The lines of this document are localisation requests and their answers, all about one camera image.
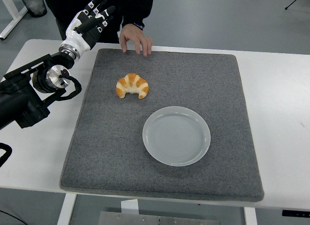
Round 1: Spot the dark mesh waste bin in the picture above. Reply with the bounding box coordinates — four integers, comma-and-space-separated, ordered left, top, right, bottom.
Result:
18, 0, 48, 18

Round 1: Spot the white table leg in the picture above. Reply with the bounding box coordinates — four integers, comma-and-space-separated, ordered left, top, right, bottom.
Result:
57, 193, 78, 225
243, 207, 258, 225

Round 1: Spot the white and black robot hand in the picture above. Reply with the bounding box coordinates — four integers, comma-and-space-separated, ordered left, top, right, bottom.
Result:
60, 0, 116, 56

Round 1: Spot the grey metal plate with screws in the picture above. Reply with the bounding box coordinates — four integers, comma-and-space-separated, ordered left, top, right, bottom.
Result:
98, 211, 221, 225

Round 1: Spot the golden croissant bread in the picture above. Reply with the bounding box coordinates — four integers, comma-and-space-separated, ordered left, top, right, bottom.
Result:
115, 73, 150, 99

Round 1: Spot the black label strip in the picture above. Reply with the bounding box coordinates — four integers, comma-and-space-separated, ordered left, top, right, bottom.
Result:
281, 210, 310, 217

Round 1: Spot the white desk leg frame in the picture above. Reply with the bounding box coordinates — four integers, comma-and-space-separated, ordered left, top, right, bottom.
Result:
0, 0, 29, 41

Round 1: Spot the person's hand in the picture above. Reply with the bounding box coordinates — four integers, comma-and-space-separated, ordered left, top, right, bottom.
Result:
119, 27, 154, 57

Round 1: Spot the person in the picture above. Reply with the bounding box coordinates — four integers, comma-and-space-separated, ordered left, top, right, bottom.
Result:
43, 0, 155, 45

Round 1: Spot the black tripod leg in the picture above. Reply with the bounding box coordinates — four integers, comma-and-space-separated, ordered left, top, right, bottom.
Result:
284, 0, 307, 10

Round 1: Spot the grey felt mat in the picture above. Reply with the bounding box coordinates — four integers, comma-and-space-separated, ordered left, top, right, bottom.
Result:
59, 48, 264, 203

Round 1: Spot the thin black floor cable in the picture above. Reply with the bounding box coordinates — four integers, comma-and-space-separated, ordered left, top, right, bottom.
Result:
0, 209, 25, 225

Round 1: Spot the pale grey round plate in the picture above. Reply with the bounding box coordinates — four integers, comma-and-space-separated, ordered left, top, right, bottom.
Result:
142, 105, 211, 167

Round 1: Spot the white bracket under table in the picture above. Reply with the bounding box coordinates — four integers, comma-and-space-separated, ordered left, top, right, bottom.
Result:
121, 199, 140, 215

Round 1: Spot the black cable loop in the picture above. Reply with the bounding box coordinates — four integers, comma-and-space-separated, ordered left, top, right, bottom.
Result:
0, 142, 13, 168

